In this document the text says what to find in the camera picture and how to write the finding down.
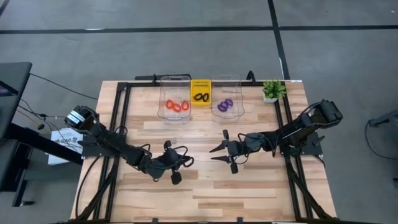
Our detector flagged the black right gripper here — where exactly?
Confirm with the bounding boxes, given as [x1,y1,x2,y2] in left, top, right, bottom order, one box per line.
[209,130,268,174]

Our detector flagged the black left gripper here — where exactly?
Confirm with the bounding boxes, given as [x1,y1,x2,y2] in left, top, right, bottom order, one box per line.
[149,140,187,185]

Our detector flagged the clear plastic bin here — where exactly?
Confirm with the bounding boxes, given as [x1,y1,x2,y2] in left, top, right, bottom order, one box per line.
[210,73,246,122]
[157,73,193,123]

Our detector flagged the yellow plastic basket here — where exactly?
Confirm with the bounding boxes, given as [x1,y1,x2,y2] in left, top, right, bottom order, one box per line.
[190,79,212,107]

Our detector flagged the green plant in white pot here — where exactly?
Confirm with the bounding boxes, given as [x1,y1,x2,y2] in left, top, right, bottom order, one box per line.
[262,79,287,104]

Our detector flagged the white printed booklet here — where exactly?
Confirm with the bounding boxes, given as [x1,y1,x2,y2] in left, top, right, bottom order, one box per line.
[47,126,85,166]

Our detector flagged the black desk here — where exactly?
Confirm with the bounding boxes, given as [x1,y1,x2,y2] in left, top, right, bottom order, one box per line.
[0,61,85,208]

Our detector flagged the black aluminium table frame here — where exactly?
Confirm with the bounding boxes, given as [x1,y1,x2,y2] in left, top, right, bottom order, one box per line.
[51,70,379,224]

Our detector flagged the black arm base cable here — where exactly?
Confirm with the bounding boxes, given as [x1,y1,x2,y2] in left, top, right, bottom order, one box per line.
[75,155,103,218]

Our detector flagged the long black floor cable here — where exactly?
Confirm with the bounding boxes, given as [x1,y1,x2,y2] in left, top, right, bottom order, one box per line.
[29,73,99,101]

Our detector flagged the black cable bundle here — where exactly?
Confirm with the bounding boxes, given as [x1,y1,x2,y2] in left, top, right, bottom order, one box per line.
[17,99,71,131]

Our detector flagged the thin black cable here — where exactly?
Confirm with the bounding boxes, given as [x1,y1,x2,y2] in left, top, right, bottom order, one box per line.
[365,119,398,161]

